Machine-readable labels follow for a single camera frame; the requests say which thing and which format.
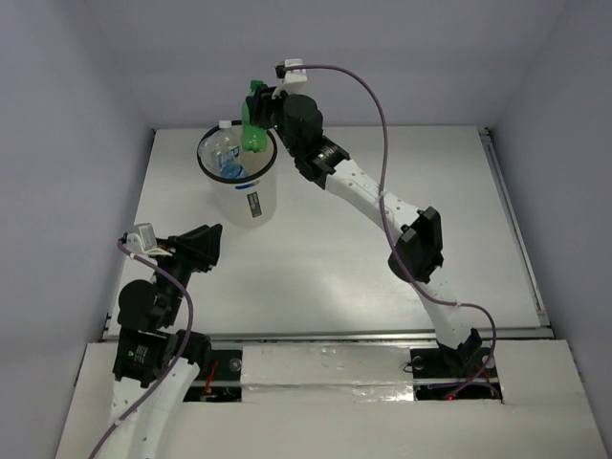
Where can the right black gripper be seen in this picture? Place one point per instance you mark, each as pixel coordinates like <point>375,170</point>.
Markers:
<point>262,102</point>

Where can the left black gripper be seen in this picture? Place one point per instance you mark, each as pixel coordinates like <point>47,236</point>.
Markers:
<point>192,249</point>

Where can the clear bottle green white label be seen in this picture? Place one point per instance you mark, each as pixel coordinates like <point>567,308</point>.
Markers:
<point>221,149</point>

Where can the clear bottle dark blue label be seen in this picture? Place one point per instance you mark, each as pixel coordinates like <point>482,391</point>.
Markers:
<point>233,171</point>

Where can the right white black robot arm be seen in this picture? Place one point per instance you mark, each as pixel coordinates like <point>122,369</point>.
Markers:
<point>414,234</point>

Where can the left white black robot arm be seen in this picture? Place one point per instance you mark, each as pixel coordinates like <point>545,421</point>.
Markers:
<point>159,355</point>

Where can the white bin with black rim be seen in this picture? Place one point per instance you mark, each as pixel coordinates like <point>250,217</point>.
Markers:
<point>249,202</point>

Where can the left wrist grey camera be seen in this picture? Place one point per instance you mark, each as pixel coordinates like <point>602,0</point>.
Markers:
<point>141,239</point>

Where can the aluminium rail front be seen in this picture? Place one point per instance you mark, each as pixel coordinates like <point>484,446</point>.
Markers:
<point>543,331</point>

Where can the aluminium rail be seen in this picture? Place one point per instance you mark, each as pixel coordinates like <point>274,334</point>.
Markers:
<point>485,136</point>
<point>543,331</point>

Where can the aluminium rail right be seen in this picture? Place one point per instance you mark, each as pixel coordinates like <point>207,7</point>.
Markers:
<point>485,136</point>

